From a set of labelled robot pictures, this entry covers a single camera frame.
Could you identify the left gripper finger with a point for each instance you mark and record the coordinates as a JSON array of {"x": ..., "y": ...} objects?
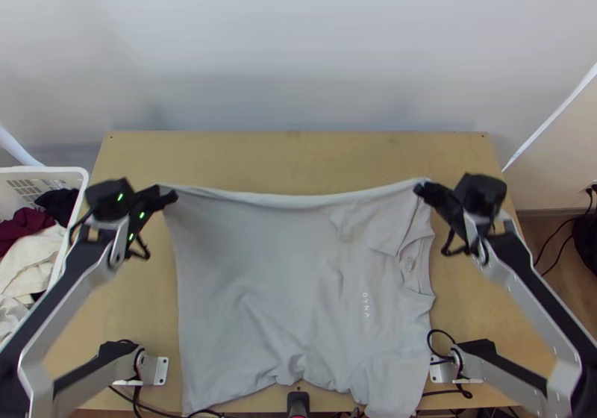
[{"x": 169, "y": 198}]

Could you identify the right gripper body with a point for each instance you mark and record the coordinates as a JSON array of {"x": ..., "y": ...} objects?
[{"x": 448, "y": 208}]

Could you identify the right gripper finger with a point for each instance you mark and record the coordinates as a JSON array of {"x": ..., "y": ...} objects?
[{"x": 425, "y": 191}]

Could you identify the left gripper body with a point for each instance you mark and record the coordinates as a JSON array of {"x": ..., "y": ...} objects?
[{"x": 150, "y": 201}]

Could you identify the grey t-shirt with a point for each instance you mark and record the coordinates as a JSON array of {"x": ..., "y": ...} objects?
[{"x": 280, "y": 273}]

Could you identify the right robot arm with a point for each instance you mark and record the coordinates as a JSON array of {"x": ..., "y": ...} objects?
[{"x": 513, "y": 259}]

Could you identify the white laundry basket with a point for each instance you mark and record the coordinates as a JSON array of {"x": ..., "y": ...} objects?
[{"x": 46, "y": 172}]

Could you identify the heap of clothes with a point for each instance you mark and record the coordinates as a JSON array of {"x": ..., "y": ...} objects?
[{"x": 28, "y": 250}]

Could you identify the white slanted pole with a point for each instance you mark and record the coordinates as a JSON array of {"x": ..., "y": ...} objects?
[
  {"x": 18, "y": 147},
  {"x": 550, "y": 115}
]

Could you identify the black bag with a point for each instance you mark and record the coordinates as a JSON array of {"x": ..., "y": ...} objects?
[{"x": 587, "y": 240}]

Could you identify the white wall socket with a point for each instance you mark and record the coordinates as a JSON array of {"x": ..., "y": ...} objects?
[{"x": 588, "y": 186}]

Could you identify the black camera post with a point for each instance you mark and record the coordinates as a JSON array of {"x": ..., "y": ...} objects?
[{"x": 298, "y": 404}]

